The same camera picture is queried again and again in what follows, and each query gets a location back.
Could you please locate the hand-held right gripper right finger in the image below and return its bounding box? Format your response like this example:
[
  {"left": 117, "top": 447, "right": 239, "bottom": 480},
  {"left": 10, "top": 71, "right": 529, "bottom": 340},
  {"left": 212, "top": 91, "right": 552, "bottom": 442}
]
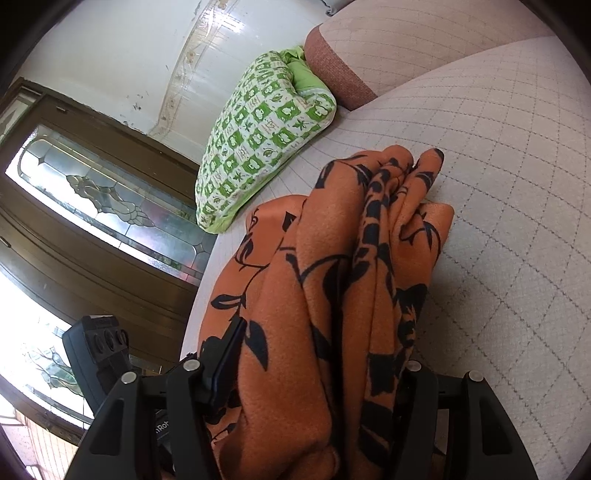
[{"left": 388, "top": 361, "right": 540, "bottom": 480}]

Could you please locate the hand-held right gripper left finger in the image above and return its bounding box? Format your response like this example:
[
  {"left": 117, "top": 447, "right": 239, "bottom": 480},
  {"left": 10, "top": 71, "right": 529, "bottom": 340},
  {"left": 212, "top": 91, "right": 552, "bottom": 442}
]
[{"left": 65, "top": 315, "right": 247, "bottom": 480}]

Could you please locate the orange floral garment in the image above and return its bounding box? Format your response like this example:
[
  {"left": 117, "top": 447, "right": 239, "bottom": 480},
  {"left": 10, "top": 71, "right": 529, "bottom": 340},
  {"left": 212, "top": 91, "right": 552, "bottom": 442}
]
[{"left": 198, "top": 145, "right": 455, "bottom": 480}]

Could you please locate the brown stained glass door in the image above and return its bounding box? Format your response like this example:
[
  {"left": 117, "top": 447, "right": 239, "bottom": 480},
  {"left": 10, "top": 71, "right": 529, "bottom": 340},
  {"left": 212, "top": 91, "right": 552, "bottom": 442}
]
[{"left": 0, "top": 78, "right": 218, "bottom": 467}]

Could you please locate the pink quilted bed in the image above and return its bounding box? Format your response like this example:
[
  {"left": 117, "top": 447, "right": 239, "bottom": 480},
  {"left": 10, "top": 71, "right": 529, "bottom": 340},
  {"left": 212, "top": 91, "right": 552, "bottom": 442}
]
[{"left": 179, "top": 0, "right": 591, "bottom": 467}]

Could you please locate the green patterned folded quilt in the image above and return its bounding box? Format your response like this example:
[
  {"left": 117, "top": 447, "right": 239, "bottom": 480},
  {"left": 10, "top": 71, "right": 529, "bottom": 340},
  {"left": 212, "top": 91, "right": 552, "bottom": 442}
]
[{"left": 195, "top": 46, "right": 338, "bottom": 233}]

